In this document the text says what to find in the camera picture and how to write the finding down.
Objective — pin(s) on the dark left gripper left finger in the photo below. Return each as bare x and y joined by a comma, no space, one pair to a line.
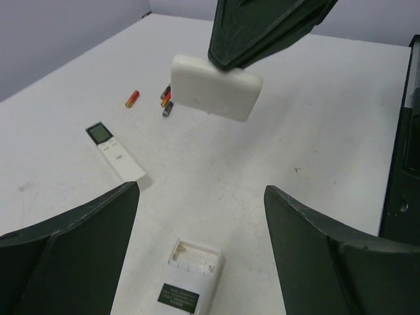
70,263

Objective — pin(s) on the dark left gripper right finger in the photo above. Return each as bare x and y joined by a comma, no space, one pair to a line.
327,267

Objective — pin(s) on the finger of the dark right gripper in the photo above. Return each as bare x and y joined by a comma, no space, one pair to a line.
245,32

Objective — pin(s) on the white battery cover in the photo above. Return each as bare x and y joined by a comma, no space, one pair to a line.
198,84

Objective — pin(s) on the white remote with red keypad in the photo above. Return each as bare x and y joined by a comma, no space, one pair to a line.
176,275

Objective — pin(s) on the red orange battery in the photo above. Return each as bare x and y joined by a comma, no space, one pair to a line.
165,100
132,99

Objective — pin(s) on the slim white remote with display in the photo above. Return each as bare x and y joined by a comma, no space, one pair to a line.
120,160

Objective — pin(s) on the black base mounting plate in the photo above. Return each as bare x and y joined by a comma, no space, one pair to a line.
400,216

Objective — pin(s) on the black battery lower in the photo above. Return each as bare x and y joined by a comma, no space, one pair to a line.
167,109

